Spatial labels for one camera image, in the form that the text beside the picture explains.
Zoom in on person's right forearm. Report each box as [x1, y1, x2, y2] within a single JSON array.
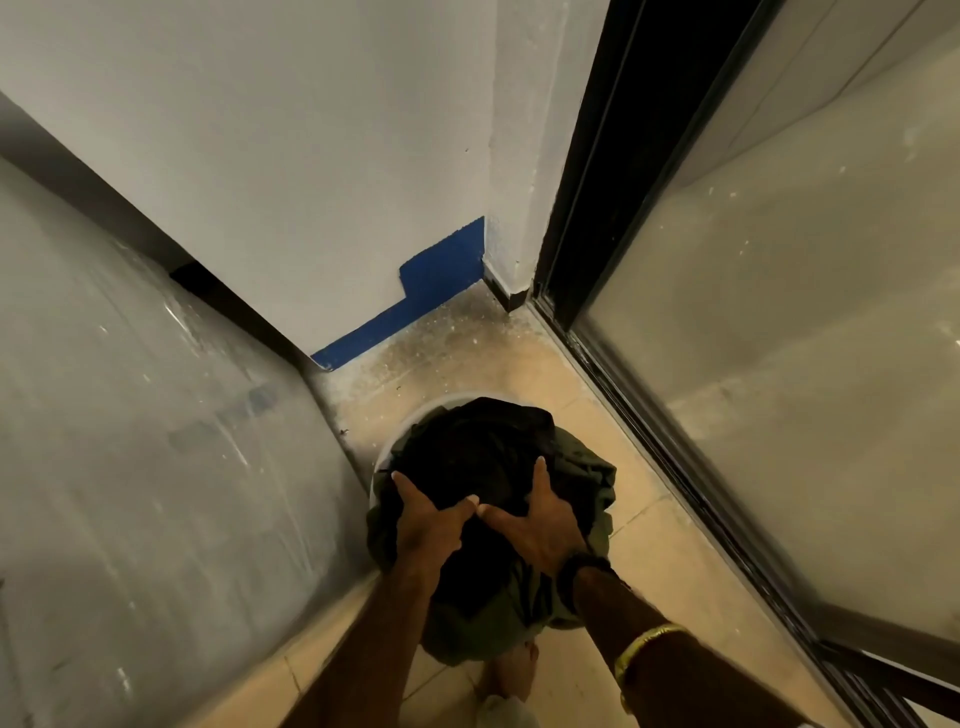
[[573, 566, 815, 728]]

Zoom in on cream trousers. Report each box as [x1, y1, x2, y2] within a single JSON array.
[[476, 693, 541, 728]]

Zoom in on gold bangle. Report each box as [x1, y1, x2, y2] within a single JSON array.
[[613, 622, 691, 714]]

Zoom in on person's right hand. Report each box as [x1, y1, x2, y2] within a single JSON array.
[[476, 455, 590, 577]]

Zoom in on clear plastic basin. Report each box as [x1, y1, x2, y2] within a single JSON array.
[[367, 389, 560, 519]]

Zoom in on black framed glass door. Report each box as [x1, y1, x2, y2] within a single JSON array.
[[528, 0, 960, 728]]

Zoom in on person's right foot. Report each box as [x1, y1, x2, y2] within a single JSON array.
[[479, 641, 541, 703]]

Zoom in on person's left hand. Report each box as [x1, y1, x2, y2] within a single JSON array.
[[389, 470, 481, 579]]

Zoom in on black garment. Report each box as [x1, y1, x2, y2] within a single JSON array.
[[393, 397, 560, 624]]

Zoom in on black thread wristband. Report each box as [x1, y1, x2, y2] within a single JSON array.
[[554, 551, 620, 616]]

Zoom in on olive green garment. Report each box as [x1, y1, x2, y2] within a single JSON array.
[[365, 423, 618, 669]]

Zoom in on cream blue washing machine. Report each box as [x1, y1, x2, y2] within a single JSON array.
[[0, 89, 380, 728]]

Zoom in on person's left forearm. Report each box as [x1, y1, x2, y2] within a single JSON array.
[[281, 562, 444, 728]]

